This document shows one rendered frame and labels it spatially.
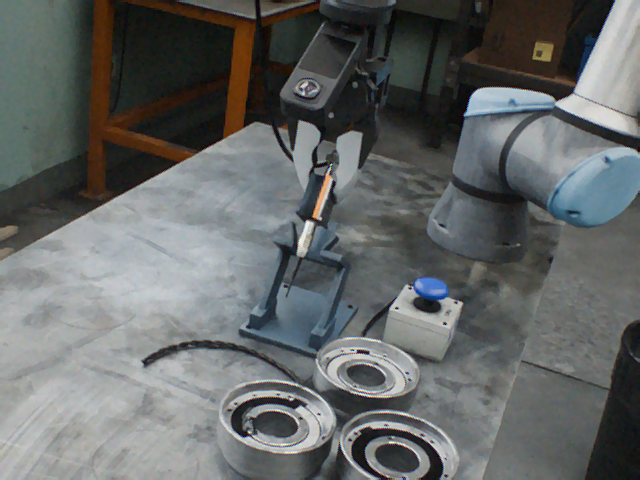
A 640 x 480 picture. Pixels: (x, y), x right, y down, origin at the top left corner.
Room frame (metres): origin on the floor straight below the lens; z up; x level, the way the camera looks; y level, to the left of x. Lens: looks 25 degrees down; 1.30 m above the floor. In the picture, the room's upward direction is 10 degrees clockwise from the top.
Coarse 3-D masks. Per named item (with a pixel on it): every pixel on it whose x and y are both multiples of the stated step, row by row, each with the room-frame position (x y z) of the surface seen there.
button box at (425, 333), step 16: (400, 304) 0.85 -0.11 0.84; (416, 304) 0.85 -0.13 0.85; (432, 304) 0.86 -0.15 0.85; (448, 304) 0.87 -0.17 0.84; (400, 320) 0.83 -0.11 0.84; (416, 320) 0.83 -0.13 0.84; (432, 320) 0.83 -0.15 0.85; (448, 320) 0.83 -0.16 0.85; (384, 336) 0.84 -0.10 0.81; (400, 336) 0.83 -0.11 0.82; (416, 336) 0.83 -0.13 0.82; (432, 336) 0.82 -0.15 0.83; (448, 336) 0.82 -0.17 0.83; (416, 352) 0.82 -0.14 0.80; (432, 352) 0.82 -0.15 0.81
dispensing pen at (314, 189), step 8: (336, 152) 0.88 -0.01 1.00; (328, 160) 0.87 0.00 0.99; (336, 160) 0.87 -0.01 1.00; (328, 168) 0.87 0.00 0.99; (312, 176) 0.85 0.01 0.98; (320, 176) 0.85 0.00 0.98; (312, 184) 0.84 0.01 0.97; (320, 184) 0.84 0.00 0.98; (312, 192) 0.84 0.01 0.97; (320, 192) 0.84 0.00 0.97; (304, 200) 0.83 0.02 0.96; (312, 200) 0.83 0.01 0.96; (304, 208) 0.83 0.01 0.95; (312, 208) 0.83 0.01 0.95; (304, 216) 0.83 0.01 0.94; (312, 224) 0.83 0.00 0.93; (304, 232) 0.83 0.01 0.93; (312, 232) 0.83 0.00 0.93; (304, 240) 0.82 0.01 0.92; (304, 248) 0.82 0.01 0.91; (304, 256) 0.81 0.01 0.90; (296, 264) 0.81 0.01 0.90; (296, 272) 0.80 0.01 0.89
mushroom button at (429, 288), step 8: (416, 280) 0.86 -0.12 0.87; (424, 280) 0.86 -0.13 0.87; (432, 280) 0.87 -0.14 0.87; (416, 288) 0.85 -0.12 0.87; (424, 288) 0.85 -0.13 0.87; (432, 288) 0.85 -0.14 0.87; (440, 288) 0.85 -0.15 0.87; (424, 296) 0.84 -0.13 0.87; (432, 296) 0.84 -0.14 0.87; (440, 296) 0.84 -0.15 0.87
